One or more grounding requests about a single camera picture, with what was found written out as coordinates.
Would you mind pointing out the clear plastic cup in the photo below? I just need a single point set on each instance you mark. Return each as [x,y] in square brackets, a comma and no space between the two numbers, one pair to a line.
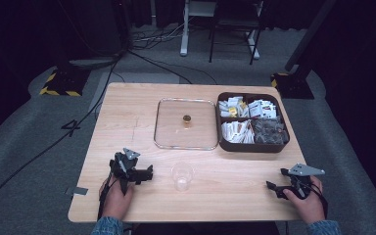
[182,178]

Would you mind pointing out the pile of white brown sachets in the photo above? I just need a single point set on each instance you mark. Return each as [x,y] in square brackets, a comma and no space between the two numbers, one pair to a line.
[238,132]

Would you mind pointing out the pile of grey clear packets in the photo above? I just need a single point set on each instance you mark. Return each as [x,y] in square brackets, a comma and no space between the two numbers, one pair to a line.
[269,132]

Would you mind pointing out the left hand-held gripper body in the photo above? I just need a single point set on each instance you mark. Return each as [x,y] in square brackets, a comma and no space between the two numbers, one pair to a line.
[124,166]

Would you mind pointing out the pile of white yellow packets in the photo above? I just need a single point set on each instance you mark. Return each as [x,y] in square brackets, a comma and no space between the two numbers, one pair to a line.
[233,106]

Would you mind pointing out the person's left hand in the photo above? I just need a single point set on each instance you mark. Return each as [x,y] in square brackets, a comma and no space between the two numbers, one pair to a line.
[116,202]

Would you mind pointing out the clear lid with gold knob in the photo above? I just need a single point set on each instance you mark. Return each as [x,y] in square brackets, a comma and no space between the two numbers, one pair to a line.
[176,130]

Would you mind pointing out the slanted dark metal pole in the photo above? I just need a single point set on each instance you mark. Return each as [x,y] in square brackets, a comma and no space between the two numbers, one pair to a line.
[310,32]

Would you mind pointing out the white desk frame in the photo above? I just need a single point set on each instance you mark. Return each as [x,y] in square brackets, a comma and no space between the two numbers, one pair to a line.
[185,39]

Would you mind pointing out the black yellow striped stand base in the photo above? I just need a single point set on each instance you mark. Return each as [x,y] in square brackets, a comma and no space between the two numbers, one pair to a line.
[63,81]
[293,86]

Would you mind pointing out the black chair frame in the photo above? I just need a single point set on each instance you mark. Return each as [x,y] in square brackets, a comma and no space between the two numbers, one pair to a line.
[231,23]

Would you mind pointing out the person's right hand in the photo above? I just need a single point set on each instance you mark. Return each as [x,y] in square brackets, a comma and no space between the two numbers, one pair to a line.
[308,207]

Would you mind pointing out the grey tape piece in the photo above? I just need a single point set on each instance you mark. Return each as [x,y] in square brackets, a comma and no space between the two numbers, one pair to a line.
[78,191]

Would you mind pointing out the pile of white dark-print packets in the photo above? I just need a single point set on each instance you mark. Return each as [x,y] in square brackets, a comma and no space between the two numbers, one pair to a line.
[262,109]

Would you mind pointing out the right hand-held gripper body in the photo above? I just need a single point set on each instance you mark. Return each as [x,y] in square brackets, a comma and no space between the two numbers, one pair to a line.
[302,182]

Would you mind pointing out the brown compartment box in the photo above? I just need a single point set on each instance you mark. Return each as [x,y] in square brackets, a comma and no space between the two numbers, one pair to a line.
[251,148]

